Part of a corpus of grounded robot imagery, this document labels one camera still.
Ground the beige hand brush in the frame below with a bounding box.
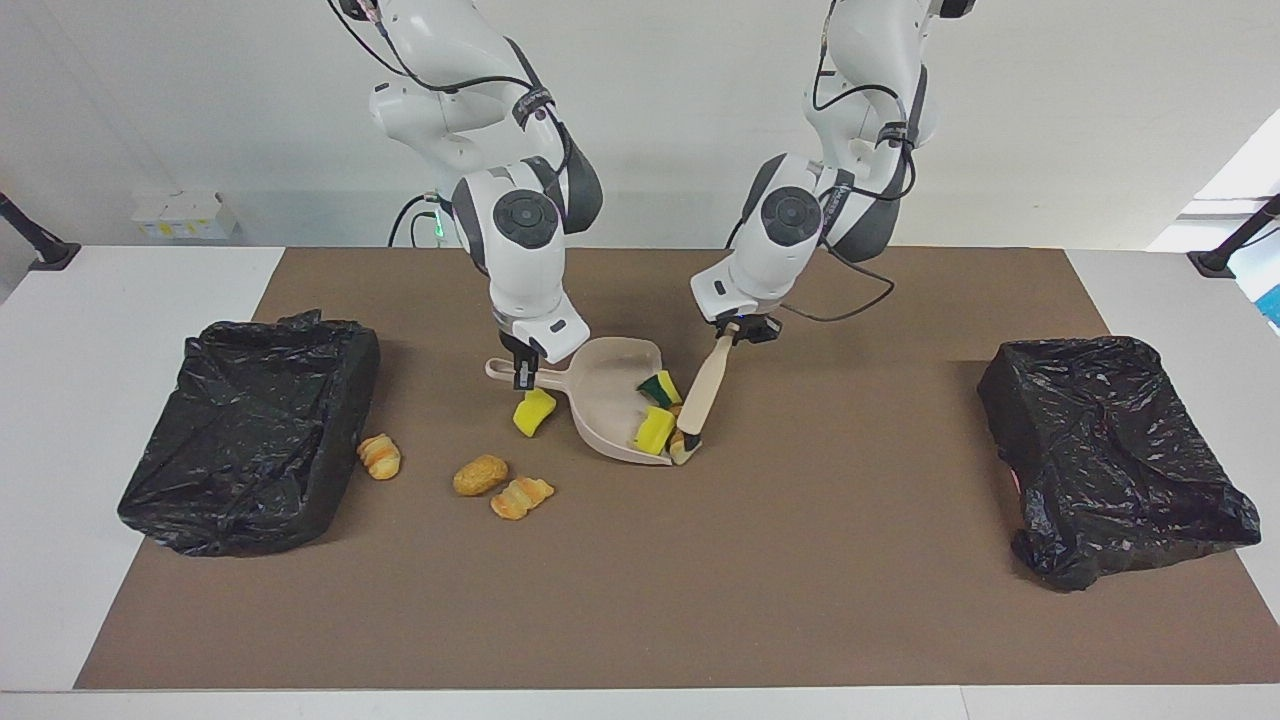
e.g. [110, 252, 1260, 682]
[676, 322, 741, 451]

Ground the bin with black bag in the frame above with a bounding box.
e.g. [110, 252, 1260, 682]
[117, 310, 382, 558]
[977, 335, 1263, 593]

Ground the black base cable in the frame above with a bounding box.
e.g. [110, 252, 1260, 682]
[388, 193, 441, 249]

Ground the notched yellow sponge piece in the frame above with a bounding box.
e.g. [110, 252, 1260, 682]
[633, 405, 679, 456]

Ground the white box with yellow labels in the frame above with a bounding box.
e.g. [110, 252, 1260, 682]
[132, 190, 239, 241]

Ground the beige plastic dustpan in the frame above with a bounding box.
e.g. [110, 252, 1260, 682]
[485, 337, 701, 467]

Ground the brown table mat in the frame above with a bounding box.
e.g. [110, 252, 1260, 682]
[73, 247, 1280, 691]

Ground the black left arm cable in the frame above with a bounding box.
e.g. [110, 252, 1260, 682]
[778, 0, 921, 323]

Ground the black stand foot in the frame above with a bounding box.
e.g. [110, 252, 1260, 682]
[0, 192, 82, 273]
[1187, 193, 1280, 279]

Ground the golden bread roll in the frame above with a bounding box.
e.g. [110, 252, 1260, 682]
[453, 455, 510, 498]

